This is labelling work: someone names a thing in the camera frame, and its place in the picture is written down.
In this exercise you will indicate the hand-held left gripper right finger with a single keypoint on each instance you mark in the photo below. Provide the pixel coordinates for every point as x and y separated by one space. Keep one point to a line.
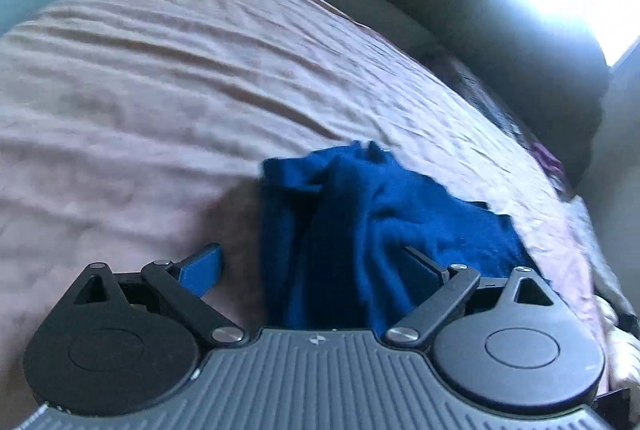
420 270

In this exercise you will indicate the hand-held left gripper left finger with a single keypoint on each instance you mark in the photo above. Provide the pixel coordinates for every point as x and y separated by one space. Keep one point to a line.
202 267

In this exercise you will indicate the blue garment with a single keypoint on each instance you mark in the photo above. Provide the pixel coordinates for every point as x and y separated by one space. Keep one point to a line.
360 220

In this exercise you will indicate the pale pink bed sheet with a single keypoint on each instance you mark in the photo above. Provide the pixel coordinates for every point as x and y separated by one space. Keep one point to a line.
175 85

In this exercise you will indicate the pale crumpled cloth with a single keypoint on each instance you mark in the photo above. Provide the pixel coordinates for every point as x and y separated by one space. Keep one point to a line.
607 290

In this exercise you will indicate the dark headboard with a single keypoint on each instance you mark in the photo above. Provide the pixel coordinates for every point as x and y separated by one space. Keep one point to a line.
515 40

